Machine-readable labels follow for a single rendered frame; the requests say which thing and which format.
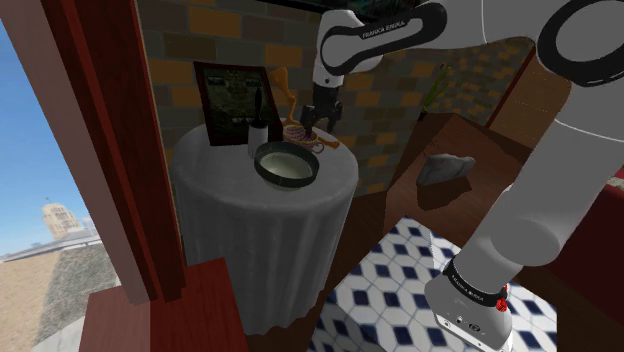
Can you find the pink patterned cup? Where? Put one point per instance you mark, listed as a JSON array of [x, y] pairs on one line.
[[296, 134]]

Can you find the red sofa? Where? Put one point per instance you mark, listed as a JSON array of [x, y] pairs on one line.
[[594, 244]]

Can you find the red wooden cabinet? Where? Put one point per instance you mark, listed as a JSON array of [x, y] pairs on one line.
[[185, 312]]

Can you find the brown wooden table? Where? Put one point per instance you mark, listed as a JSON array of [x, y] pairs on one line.
[[453, 214]]

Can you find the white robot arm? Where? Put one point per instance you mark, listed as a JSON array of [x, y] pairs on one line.
[[536, 195]]

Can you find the grey stone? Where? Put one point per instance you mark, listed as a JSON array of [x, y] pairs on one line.
[[444, 168]]

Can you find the black bowl with pale inside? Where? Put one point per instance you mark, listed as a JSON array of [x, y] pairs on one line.
[[286, 166]]

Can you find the round table with white cloth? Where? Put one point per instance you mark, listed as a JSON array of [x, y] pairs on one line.
[[263, 234]]

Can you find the green plant in dark vase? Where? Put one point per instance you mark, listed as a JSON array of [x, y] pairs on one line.
[[435, 92]]

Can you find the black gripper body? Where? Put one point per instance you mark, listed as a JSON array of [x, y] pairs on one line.
[[325, 101]]

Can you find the blue white patterned robot stand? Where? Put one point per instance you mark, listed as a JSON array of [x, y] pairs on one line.
[[390, 297]]

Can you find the red wooden window frame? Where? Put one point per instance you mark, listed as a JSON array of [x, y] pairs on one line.
[[112, 146]]

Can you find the dark framed picture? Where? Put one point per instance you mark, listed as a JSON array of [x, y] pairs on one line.
[[229, 105]]

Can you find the brown wooden door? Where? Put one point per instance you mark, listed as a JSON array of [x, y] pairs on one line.
[[531, 102]]

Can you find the orange figure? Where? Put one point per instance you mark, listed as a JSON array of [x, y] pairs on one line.
[[282, 80]]

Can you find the white cup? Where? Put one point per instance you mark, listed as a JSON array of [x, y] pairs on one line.
[[257, 139]]

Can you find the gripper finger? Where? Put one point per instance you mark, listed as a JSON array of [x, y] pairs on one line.
[[334, 124], [307, 124]]

